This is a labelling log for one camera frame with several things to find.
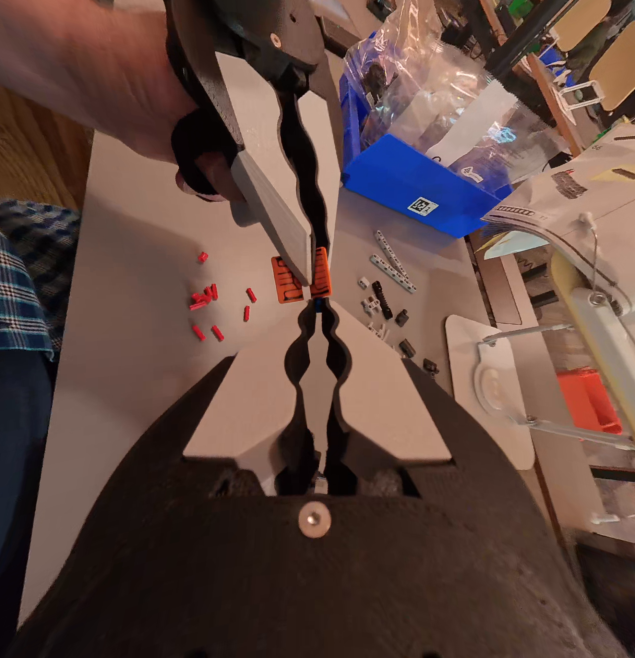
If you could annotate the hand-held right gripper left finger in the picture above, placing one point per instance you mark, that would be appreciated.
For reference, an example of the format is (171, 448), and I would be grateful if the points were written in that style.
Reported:
(245, 406)

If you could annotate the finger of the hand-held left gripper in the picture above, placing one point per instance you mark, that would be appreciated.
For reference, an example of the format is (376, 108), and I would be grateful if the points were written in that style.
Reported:
(329, 169)
(276, 221)

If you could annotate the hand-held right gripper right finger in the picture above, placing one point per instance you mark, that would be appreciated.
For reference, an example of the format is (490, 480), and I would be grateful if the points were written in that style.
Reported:
(389, 406)

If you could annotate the orange striped lego panel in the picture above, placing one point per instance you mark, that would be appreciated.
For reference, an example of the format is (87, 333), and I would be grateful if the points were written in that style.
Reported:
(322, 280)

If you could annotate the blue lego pin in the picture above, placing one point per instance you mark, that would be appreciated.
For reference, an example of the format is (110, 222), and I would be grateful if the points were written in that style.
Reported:
(318, 307)

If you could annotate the small dark lego piece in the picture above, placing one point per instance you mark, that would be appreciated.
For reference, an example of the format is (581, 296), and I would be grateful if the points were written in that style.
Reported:
(430, 366)
(406, 348)
(401, 317)

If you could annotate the group of red lego pins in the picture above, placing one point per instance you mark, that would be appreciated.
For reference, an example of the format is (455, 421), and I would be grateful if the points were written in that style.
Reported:
(198, 332)

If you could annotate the light grey lego beam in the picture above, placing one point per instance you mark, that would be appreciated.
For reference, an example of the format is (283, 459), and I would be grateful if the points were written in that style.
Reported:
(389, 252)
(392, 272)

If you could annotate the black ribbed lego axle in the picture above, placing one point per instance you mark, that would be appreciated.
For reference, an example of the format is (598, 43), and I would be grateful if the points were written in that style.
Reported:
(382, 299)

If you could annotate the open lego instruction booklet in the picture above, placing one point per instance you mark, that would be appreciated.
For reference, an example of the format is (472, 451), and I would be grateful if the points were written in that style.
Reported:
(554, 205)

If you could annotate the person's left hand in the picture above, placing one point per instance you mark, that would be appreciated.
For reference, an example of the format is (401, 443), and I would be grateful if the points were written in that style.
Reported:
(91, 61)

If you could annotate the blue plastic bin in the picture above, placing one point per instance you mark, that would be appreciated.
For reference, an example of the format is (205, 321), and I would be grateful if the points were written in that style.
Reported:
(400, 175)

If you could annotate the clear acrylic holder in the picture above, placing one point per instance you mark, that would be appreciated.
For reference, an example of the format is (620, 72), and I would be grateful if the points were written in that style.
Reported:
(492, 390)

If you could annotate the clear plastic bag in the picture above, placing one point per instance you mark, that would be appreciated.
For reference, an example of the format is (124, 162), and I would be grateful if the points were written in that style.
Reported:
(425, 92)

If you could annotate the orange plastic box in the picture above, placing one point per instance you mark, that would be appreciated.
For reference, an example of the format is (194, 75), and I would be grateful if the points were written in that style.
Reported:
(585, 401)

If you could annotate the person's dark pants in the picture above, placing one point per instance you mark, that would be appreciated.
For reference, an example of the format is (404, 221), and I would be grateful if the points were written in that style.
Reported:
(14, 462)

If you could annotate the person's plaid shirt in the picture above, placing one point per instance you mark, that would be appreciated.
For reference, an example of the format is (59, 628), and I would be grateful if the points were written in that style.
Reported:
(24, 277)

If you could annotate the beige chair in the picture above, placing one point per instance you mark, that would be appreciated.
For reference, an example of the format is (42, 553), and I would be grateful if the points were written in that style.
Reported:
(623, 67)
(585, 20)

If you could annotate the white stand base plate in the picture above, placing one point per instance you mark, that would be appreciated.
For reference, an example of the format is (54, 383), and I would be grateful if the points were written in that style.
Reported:
(466, 349)

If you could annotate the black metal frame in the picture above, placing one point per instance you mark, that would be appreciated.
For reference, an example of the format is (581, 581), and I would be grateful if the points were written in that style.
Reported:
(533, 36)

